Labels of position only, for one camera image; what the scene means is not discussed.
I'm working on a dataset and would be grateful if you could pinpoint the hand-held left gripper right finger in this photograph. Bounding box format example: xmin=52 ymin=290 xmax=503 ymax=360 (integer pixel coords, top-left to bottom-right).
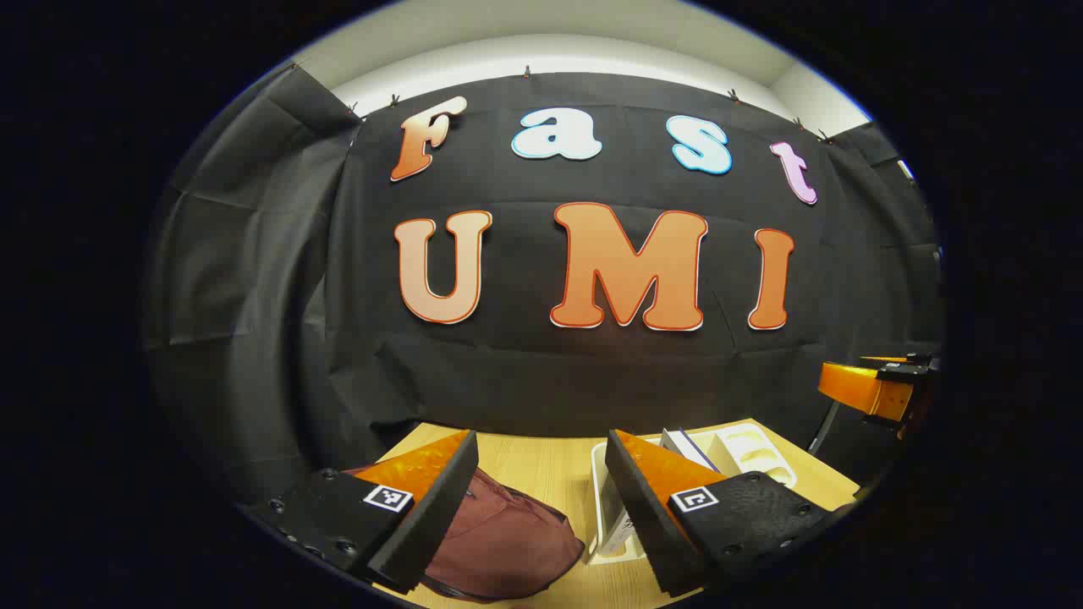
xmin=604 ymin=429 xmax=840 ymax=597

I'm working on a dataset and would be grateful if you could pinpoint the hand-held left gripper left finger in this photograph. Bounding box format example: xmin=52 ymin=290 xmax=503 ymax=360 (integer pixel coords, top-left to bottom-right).
xmin=254 ymin=430 xmax=480 ymax=595

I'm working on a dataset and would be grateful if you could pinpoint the maroon schoolbag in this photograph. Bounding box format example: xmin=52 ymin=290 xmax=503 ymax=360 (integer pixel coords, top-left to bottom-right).
xmin=343 ymin=465 xmax=586 ymax=603

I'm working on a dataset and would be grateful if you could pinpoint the blue cover book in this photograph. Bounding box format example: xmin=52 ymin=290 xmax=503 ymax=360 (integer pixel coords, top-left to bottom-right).
xmin=658 ymin=428 xmax=722 ymax=475

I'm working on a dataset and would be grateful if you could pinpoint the white bookshelf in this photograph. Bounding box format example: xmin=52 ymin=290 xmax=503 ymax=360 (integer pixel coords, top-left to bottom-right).
xmin=588 ymin=420 xmax=800 ymax=566

